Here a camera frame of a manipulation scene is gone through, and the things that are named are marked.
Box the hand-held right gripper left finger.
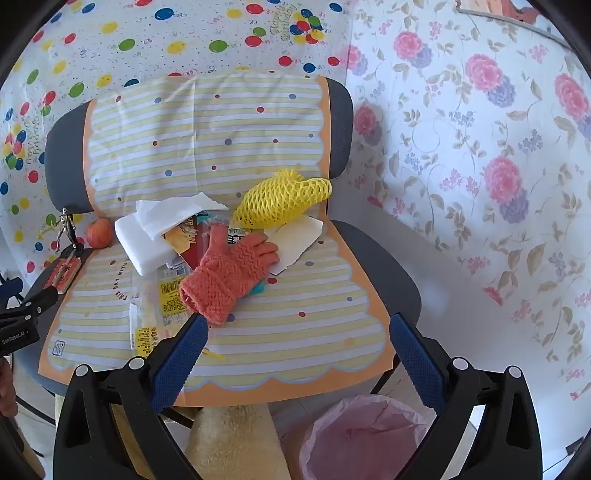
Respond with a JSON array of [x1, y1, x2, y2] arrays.
[[53, 314, 211, 480]]

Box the orange snack wrapper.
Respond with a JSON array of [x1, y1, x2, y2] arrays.
[[161, 217, 204, 254]]

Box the red apple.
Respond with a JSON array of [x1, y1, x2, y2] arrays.
[[84, 218, 114, 249]]

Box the grey padded chair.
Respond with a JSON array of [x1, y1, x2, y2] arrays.
[[18, 76, 423, 425]]

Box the metal key clip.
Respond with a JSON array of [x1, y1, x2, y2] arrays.
[[54, 209, 86, 252]]

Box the white foam block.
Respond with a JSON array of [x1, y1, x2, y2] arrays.
[[114, 215, 185, 278]]

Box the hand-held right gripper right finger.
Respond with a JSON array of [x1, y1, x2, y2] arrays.
[[389, 313, 543, 480]]

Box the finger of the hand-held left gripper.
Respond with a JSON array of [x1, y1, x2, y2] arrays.
[[0, 276, 25, 305], [14, 285, 60, 321]]

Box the clear wrapper with yellow label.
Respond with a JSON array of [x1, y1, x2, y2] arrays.
[[154, 268, 195, 315]]

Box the white paper sheet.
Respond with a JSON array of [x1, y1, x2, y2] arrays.
[[265, 216, 324, 276]]

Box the white tissue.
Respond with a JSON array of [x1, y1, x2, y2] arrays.
[[135, 193, 229, 241]]

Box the trash bin with pink bag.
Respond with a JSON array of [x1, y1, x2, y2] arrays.
[[298, 394, 441, 480]]

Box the orange knitted glove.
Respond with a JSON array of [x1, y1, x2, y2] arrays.
[[178, 222, 280, 328]]

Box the yellow foam fruit net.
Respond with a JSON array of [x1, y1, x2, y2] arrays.
[[231, 169, 333, 230]]

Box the person's left hand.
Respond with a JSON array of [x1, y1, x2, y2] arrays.
[[0, 359, 18, 418]]

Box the dark printed wrapper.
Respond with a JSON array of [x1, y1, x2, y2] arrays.
[[228, 225, 269, 244]]

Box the balloon print wall cloth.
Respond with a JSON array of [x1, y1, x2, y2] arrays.
[[0, 0, 352, 287]]

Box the floral print wall cloth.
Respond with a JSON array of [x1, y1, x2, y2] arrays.
[[323, 0, 591, 407]]

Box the red snack wrapper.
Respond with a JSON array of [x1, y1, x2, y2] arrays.
[[179, 222, 211, 274]]

